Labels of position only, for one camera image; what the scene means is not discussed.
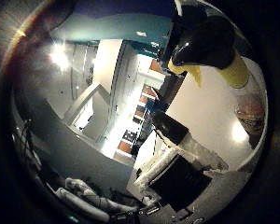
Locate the shelf with orange bins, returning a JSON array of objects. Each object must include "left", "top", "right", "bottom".
[{"left": 114, "top": 58, "right": 168, "bottom": 161}]

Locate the round ceiling light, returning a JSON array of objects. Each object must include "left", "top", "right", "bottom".
[{"left": 48, "top": 43, "right": 72, "bottom": 73}]

